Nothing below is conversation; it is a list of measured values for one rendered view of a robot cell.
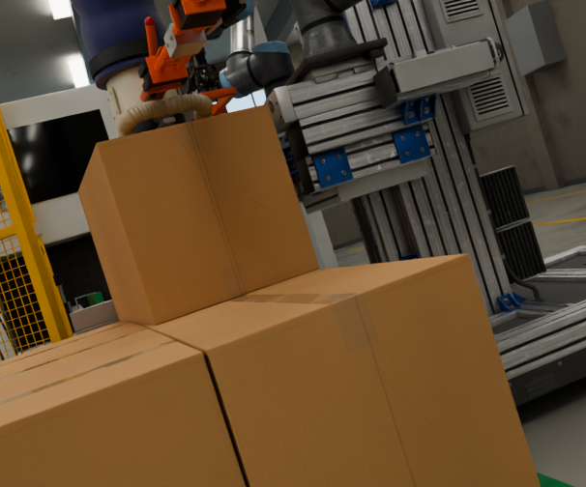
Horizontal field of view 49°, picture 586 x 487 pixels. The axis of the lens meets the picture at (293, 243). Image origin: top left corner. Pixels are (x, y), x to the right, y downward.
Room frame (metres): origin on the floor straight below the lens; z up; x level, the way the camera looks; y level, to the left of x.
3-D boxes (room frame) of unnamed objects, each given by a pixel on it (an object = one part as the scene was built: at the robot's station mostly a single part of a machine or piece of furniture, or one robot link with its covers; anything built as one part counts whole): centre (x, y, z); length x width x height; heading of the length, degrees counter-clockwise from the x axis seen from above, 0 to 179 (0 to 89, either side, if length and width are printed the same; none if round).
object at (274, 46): (2.18, -0.12, 1.20); 0.13 x 0.12 x 0.14; 57
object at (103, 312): (2.04, 0.37, 0.58); 0.70 x 0.03 x 0.06; 109
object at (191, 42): (1.26, 0.08, 1.07); 0.07 x 0.07 x 0.04; 22
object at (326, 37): (1.70, -0.24, 1.09); 0.15 x 0.15 x 0.10
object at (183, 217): (1.69, 0.26, 0.74); 0.60 x 0.40 x 0.40; 23
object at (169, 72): (1.46, 0.16, 1.07); 0.10 x 0.08 x 0.06; 112
